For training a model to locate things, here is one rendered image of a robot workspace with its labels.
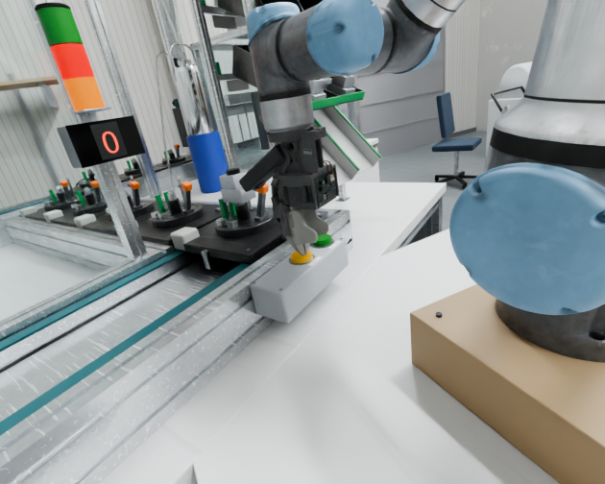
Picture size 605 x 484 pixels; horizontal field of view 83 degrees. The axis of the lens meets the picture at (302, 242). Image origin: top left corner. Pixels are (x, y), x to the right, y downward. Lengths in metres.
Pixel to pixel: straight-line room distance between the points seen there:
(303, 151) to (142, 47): 4.62
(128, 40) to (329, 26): 4.71
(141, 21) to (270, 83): 4.65
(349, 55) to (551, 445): 0.42
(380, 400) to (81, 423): 0.34
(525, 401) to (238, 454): 0.31
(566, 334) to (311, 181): 0.34
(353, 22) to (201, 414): 0.50
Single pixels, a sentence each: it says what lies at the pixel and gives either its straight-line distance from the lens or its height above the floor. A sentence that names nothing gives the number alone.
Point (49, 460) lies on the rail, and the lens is 0.48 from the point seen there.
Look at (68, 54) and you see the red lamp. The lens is 0.74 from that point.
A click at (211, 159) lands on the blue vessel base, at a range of 1.70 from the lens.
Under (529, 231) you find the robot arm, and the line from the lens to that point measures 0.27.
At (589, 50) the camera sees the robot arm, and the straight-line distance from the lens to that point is 0.28.
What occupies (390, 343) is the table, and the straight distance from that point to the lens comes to 0.57.
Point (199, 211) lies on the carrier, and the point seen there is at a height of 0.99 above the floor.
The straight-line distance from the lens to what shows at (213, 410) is 0.53.
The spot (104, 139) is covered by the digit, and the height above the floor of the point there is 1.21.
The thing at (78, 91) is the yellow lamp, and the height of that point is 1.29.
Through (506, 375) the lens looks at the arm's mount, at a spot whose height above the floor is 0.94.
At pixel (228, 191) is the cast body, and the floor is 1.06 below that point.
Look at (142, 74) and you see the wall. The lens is 5.03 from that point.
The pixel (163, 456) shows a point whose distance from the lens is 0.51.
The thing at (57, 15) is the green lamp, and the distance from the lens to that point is 0.75.
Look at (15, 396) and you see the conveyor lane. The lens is 0.64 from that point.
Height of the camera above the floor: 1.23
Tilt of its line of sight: 23 degrees down
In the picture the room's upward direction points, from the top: 10 degrees counter-clockwise
